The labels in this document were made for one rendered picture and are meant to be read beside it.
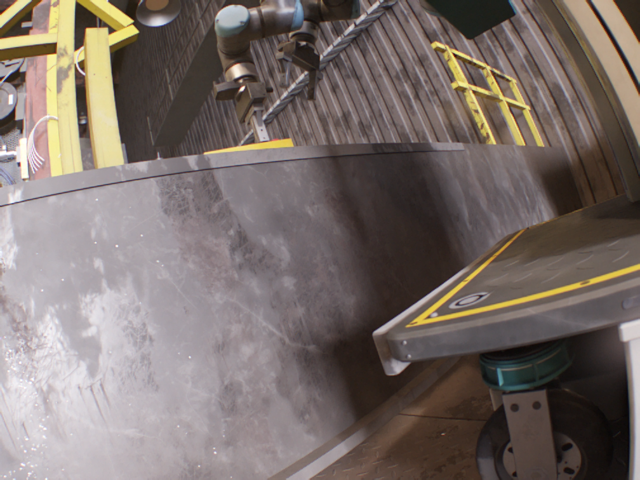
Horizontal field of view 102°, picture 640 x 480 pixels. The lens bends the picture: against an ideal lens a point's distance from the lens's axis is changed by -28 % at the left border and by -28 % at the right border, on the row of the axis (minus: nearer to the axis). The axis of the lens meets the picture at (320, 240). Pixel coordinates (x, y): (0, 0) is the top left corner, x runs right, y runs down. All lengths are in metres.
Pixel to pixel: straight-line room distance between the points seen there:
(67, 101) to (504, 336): 0.97
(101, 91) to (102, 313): 0.52
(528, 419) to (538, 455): 0.05
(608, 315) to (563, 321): 0.04
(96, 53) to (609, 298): 1.05
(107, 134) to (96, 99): 0.10
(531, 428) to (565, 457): 0.08
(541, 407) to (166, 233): 0.65
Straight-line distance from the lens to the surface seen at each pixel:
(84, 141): 8.37
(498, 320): 0.29
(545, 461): 0.45
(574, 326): 0.29
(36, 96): 2.75
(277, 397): 0.76
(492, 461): 0.49
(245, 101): 0.98
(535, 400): 0.40
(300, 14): 1.01
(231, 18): 0.97
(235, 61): 1.04
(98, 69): 0.97
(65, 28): 1.15
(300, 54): 1.13
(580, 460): 0.48
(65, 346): 0.66
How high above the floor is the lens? 0.40
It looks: 4 degrees up
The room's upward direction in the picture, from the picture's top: 19 degrees counter-clockwise
